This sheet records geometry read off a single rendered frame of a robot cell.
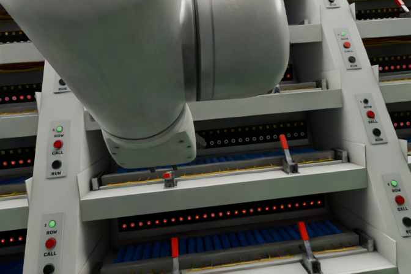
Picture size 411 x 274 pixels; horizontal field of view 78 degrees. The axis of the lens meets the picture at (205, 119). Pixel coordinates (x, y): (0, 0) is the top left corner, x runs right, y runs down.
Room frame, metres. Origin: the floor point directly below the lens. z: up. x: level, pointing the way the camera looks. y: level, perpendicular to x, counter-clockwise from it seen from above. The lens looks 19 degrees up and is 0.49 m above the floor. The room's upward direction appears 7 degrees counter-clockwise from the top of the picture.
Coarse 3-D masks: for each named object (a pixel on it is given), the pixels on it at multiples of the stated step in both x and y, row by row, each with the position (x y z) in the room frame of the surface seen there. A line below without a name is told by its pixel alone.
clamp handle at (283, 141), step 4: (280, 136) 0.58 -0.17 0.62; (284, 136) 0.58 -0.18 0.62; (280, 140) 0.58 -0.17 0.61; (284, 140) 0.58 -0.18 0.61; (284, 144) 0.57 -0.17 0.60; (284, 148) 0.57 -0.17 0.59; (288, 148) 0.57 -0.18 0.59; (284, 152) 0.57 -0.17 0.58; (288, 152) 0.57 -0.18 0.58; (288, 156) 0.57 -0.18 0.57; (288, 160) 0.57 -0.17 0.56
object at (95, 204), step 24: (264, 144) 0.71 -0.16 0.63; (288, 144) 0.72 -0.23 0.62; (336, 144) 0.65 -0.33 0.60; (360, 144) 0.56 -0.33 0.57; (96, 168) 0.60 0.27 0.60; (264, 168) 0.62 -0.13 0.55; (312, 168) 0.59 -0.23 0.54; (336, 168) 0.58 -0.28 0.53; (360, 168) 0.56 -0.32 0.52; (96, 192) 0.55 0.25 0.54; (120, 192) 0.54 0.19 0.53; (144, 192) 0.53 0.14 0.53; (168, 192) 0.53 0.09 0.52; (192, 192) 0.54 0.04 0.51; (216, 192) 0.54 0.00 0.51; (240, 192) 0.55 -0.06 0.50; (264, 192) 0.56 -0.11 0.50; (288, 192) 0.56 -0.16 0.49; (312, 192) 0.57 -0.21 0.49; (96, 216) 0.53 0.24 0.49; (120, 216) 0.54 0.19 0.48
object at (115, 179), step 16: (240, 160) 0.61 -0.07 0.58; (256, 160) 0.61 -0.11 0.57; (272, 160) 0.61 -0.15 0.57; (304, 160) 0.61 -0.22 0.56; (320, 160) 0.61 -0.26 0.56; (112, 176) 0.57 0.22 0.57; (128, 176) 0.58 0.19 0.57; (144, 176) 0.58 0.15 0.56; (160, 176) 0.59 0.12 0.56; (176, 176) 0.59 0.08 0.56
